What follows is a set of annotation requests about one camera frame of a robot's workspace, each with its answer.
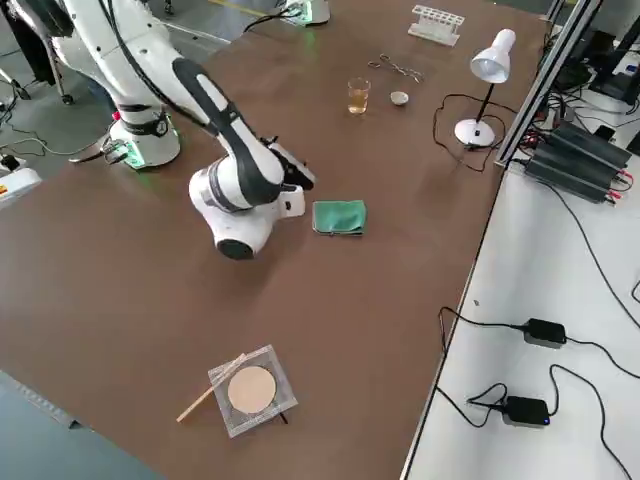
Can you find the aluminium frame post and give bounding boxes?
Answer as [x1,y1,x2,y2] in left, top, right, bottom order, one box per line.
[494,0,596,169]

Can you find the grey office chair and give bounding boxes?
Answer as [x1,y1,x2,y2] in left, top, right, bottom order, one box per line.
[0,0,77,107]

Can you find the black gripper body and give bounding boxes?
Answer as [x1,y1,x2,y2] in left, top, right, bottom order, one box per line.
[259,135,317,192]

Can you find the white desk lamp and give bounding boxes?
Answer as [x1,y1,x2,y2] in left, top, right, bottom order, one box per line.
[453,28,518,148]

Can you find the green folded cloth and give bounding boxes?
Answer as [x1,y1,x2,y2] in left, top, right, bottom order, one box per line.
[310,199,368,239]

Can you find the black lamp cable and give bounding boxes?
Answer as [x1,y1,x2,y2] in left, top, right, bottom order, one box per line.
[432,93,507,174]

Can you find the white test tube rack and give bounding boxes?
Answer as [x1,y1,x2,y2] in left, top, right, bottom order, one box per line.
[406,4,467,48]

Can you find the metal crucible tongs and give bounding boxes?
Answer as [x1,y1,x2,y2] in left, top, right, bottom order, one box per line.
[367,53,427,84]

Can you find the white cabinet with warning label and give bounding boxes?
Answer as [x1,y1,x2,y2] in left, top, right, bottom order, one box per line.
[0,166,44,212]

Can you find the black power adaptor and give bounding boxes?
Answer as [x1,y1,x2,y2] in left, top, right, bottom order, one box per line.
[523,317,568,349]
[500,395,551,429]

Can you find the wooden test tube clamp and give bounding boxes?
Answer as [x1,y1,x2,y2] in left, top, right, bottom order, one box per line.
[176,352,249,424]

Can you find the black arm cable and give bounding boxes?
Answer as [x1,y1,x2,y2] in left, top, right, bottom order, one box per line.
[243,7,294,33]
[102,0,221,132]

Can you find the glass beaker with yellow liquid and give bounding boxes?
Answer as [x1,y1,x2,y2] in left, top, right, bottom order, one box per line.
[346,76,373,116]

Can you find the black power supply unit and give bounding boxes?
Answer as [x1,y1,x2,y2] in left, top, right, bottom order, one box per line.
[523,138,625,204]
[549,121,633,170]

